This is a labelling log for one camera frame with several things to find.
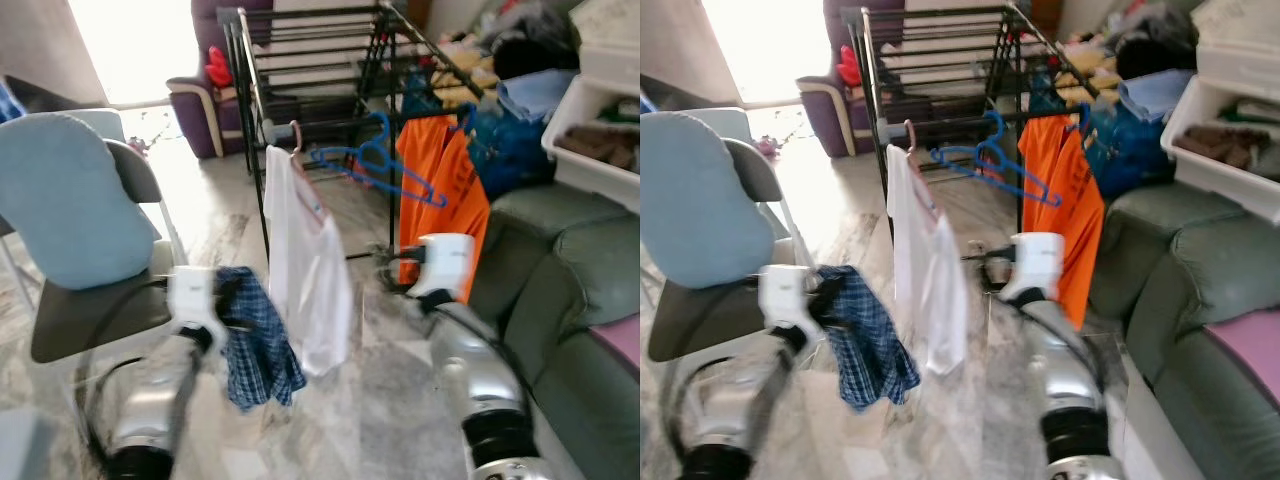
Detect blue plaid garment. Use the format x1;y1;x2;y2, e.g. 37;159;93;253
815;264;921;413
213;265;309;411

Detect pink hanger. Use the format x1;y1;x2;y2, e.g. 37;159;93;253
903;118;946;216
285;120;331;221

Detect white shirt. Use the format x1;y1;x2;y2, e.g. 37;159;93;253
885;143;969;376
263;145;353;378

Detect orange shirt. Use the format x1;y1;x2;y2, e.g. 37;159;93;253
395;115;491;306
1018;113;1106;331

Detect black metal drying rack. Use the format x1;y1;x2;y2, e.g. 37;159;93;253
840;0;1101;266
215;0;491;266

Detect green leather sofa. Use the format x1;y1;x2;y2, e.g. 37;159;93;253
465;180;641;480
1085;180;1280;480

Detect light blue cushion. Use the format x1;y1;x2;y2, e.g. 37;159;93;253
640;110;781;291
0;112;161;291

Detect purple armchair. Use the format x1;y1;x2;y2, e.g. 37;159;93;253
165;0;261;159
795;0;881;159

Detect pale blue plastic chair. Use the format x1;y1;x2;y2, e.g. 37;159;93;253
700;105;751;141
65;105;129;141

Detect beige yellow garment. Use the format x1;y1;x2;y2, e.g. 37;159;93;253
1050;45;1121;101
430;45;501;106

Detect white plastic storage bin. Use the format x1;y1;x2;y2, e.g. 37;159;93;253
540;0;641;213
1160;0;1280;223

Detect pink mat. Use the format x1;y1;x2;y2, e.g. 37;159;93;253
1205;310;1280;411
590;312;641;371

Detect light blue garment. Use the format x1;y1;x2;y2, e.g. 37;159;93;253
1115;68;1196;123
495;68;581;123

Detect brown folded clothes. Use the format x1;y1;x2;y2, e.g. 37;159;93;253
1175;122;1271;171
555;122;641;171

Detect black cloth bundle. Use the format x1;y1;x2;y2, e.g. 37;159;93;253
490;35;581;81
1110;30;1201;81

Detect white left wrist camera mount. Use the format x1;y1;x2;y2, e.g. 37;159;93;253
758;263;826;341
165;265;226;341

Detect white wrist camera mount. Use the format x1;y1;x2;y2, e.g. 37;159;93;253
165;265;226;341
758;263;826;341
1000;232;1066;301
410;233;476;301

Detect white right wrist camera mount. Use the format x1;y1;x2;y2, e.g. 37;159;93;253
1000;232;1066;301
410;233;476;301

